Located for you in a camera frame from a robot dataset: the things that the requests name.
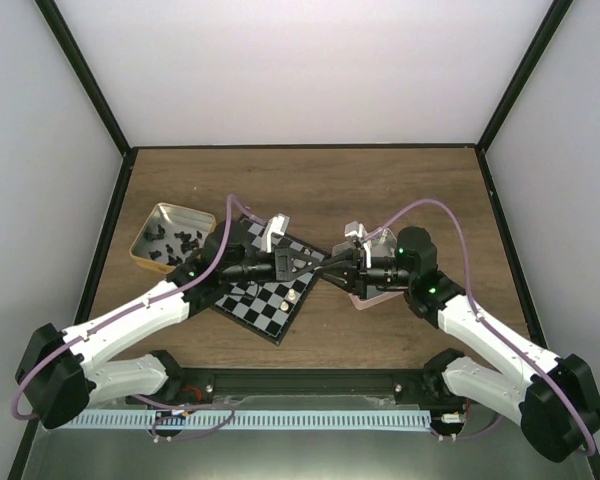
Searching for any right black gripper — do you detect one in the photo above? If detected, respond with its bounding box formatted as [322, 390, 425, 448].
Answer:
[316, 249, 414, 300]

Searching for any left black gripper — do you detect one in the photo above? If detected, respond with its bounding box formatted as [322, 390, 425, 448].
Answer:
[223, 247, 320, 284]

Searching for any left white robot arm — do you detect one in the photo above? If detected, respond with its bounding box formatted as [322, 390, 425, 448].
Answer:
[11, 245, 332, 429]

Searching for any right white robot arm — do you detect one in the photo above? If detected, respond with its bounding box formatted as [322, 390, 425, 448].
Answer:
[317, 226, 600, 462]

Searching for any black chess pieces pile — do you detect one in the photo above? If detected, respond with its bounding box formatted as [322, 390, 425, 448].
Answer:
[141, 224, 204, 266]

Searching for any pink tin box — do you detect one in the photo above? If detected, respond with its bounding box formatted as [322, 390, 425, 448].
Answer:
[331, 229, 401, 311]

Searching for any black and white chessboard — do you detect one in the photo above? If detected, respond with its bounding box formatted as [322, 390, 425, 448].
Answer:
[211, 214, 330, 345]

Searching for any yellow tin box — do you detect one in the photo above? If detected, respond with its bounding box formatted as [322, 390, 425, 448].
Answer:
[129, 202, 216, 274]

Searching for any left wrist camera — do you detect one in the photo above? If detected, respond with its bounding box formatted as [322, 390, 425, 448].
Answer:
[260, 213, 290, 253]

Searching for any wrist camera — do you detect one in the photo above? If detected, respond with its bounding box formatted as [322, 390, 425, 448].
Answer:
[260, 213, 290, 253]
[344, 221, 370, 253]

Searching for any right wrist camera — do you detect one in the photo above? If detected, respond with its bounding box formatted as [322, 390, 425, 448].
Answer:
[344, 221, 370, 253]

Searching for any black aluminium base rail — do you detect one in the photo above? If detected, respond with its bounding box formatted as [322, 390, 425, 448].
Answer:
[148, 368, 467, 410]

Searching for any light blue slotted cable duct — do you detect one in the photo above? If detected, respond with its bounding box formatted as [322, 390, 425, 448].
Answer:
[63, 409, 431, 433]

